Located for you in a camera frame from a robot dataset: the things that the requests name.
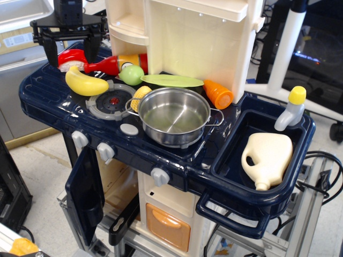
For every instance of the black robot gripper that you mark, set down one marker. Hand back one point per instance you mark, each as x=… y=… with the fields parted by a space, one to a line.
x=69 y=22

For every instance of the yellow toy banana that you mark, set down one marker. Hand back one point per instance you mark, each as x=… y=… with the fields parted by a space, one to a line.
x=85 y=85

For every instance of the stainless steel pot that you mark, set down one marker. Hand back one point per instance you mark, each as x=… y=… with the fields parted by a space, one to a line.
x=174 y=117

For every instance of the red ketchup toy bottle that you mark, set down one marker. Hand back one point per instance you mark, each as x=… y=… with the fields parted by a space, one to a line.
x=113 y=65

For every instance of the wooden toy dishwasher cabinet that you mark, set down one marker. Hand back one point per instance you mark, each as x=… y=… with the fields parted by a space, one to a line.
x=20 y=56

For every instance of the green toy apple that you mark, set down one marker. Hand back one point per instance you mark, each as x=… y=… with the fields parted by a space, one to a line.
x=131 y=75

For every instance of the grey toy stove burner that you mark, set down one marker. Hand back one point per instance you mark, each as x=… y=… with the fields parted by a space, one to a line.
x=110 y=105

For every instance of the yellow toy corn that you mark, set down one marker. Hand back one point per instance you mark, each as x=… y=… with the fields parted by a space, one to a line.
x=139 y=94

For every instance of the grey stove knob left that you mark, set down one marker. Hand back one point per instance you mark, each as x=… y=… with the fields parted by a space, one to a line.
x=80 y=140

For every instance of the grey stove knob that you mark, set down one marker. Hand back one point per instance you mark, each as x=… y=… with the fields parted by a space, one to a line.
x=80 y=140
x=106 y=152
x=160 y=177

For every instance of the green toy leaf plate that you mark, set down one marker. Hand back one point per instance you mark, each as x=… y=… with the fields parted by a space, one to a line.
x=167 y=80

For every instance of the grey oval button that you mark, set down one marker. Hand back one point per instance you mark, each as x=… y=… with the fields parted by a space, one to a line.
x=129 y=129

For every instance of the grey stove knob middle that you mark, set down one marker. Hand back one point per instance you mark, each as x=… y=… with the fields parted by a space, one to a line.
x=106 y=152

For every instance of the cream toy kitchen cabinet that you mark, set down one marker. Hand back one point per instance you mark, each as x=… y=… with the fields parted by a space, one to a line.
x=207 y=40

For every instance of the navy toy oven door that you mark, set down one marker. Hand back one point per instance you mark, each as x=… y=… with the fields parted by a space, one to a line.
x=85 y=198

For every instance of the grey stove knob right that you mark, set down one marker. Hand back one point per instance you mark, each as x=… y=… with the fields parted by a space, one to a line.
x=160 y=177

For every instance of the orange toy carrot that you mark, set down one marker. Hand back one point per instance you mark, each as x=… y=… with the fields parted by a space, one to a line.
x=220 y=96

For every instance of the black computer case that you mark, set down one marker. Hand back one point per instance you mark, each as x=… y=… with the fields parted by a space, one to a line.
x=16 y=200

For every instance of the navy toy kitchen counter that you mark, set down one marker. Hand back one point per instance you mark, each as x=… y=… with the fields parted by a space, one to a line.
x=210 y=168

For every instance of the orange toy drawer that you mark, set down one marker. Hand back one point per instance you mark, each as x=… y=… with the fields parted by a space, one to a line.
x=168 y=228

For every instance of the yellow sponge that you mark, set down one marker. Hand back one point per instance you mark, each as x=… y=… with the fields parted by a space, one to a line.
x=23 y=246

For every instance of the cream toy jug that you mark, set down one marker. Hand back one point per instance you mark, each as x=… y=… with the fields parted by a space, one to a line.
x=265 y=159

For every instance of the grey yellow toy faucet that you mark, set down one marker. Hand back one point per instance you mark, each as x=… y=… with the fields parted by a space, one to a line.
x=294 y=109

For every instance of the aluminium frame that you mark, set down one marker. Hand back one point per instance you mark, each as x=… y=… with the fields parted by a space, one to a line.
x=120 y=211

